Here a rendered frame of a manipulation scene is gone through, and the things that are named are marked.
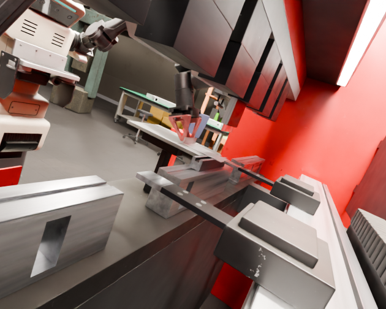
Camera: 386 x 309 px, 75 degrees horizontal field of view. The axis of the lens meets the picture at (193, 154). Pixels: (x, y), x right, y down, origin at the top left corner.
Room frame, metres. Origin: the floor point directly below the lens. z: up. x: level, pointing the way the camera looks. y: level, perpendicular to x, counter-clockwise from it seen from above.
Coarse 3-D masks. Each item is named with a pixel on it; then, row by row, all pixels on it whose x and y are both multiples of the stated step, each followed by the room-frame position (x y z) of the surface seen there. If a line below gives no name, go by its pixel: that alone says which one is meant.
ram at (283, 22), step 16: (272, 0) 0.56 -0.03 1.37; (288, 0) 0.66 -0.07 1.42; (272, 16) 0.60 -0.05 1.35; (288, 16) 0.71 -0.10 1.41; (272, 32) 0.65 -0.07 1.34; (288, 32) 0.77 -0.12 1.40; (288, 48) 0.85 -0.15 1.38; (304, 48) 1.09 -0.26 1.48; (288, 64) 0.94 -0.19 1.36; (304, 64) 1.25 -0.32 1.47; (304, 80) 1.48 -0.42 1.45; (288, 96) 1.46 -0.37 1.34
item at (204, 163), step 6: (198, 156) 0.64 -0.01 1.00; (204, 156) 0.67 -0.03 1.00; (192, 162) 0.62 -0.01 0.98; (198, 162) 0.62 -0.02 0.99; (204, 162) 0.63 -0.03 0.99; (210, 162) 0.67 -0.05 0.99; (216, 162) 0.72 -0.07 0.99; (222, 162) 0.77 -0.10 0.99; (192, 168) 0.62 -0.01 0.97; (198, 168) 0.62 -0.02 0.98; (204, 168) 0.64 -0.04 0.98; (210, 168) 0.69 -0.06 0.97
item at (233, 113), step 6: (234, 102) 0.69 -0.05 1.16; (240, 102) 0.72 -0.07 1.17; (228, 108) 0.70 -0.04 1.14; (234, 108) 0.70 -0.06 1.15; (240, 108) 0.74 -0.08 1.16; (228, 114) 0.70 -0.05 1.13; (234, 114) 0.71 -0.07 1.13; (240, 114) 0.77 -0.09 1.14; (222, 120) 0.70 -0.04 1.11; (228, 120) 0.69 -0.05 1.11; (234, 120) 0.74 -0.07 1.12; (222, 126) 0.70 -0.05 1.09; (228, 126) 0.74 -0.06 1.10; (234, 126) 0.76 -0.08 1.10
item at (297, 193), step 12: (240, 168) 0.69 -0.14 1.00; (264, 180) 0.66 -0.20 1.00; (276, 180) 0.61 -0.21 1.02; (288, 180) 0.61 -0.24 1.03; (276, 192) 0.60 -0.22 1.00; (288, 192) 0.60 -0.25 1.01; (300, 192) 0.59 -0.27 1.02; (312, 192) 0.59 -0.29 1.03; (300, 204) 0.58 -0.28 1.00; (312, 204) 0.57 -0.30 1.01
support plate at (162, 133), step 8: (128, 120) 0.77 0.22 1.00; (144, 128) 0.74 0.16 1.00; (152, 128) 0.79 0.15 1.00; (160, 128) 0.86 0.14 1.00; (160, 136) 0.72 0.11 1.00; (168, 136) 0.77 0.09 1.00; (176, 136) 0.83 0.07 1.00; (176, 144) 0.70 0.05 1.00; (192, 152) 0.67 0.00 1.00; (216, 152) 0.83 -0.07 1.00
